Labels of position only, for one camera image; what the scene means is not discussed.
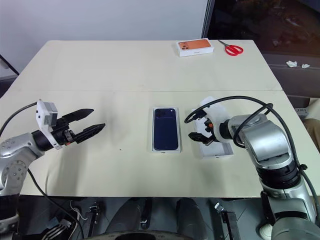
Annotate orange printed phone box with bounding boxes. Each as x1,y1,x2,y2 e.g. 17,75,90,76
176,37,215,58

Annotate black sneaker with white stripes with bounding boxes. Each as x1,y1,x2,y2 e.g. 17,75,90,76
41,217,78,240

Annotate white phone box base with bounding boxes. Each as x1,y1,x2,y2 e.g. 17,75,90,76
150,106,183,153

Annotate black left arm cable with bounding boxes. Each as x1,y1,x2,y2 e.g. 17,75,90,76
0,101,85,240

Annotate black chair frame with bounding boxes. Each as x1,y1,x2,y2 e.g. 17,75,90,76
0,53,20,76

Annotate dark blue smartphone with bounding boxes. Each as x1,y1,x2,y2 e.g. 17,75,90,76
152,107,180,151

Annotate thin white cord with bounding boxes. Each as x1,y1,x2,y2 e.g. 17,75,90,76
69,199,88,221

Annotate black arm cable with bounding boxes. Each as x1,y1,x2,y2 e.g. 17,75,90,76
0,101,85,240
184,95,320,201

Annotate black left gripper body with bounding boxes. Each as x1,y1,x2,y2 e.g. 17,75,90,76
51,117,77,148

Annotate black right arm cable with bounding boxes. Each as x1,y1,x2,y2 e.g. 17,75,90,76
184,95,320,201

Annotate dark rounded leg shape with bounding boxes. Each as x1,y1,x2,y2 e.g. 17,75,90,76
176,197,208,240
107,197,148,233

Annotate white phone box lid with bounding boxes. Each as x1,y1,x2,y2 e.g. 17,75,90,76
191,107,234,160

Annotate black metal stand bracket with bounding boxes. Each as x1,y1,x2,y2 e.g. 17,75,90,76
87,203,102,238
214,202,238,240

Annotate black post with silver clip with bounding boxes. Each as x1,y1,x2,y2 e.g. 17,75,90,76
139,197,153,230

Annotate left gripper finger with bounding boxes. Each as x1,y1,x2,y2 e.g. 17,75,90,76
61,108,95,124
73,123,106,145

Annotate red handled scissors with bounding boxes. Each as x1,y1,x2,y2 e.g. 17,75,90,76
217,39,245,56

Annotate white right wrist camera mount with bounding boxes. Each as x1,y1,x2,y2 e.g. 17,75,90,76
199,95,233,144

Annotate dark rounded base ring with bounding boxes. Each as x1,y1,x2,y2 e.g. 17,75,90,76
99,229,201,240

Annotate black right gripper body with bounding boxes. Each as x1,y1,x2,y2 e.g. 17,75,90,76
202,119,216,141

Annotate grey window frame post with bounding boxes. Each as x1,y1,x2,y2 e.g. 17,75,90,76
201,0,216,41

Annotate bystander in tan clothes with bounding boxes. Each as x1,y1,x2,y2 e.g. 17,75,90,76
302,97,320,148

